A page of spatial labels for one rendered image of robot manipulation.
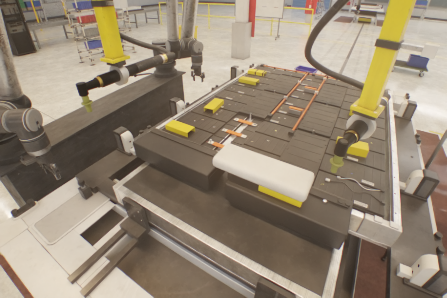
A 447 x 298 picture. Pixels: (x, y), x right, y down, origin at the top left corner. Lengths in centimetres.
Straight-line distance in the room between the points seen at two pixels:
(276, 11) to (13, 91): 856
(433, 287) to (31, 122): 166
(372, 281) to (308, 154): 120
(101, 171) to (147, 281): 63
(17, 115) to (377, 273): 237
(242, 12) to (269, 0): 308
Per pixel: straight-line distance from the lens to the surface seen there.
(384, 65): 76
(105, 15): 95
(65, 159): 185
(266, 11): 932
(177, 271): 106
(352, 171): 120
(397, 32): 74
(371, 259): 222
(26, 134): 130
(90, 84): 94
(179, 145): 106
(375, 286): 212
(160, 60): 114
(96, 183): 134
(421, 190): 142
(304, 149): 124
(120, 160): 143
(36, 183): 180
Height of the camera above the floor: 172
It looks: 33 degrees down
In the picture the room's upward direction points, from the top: straight up
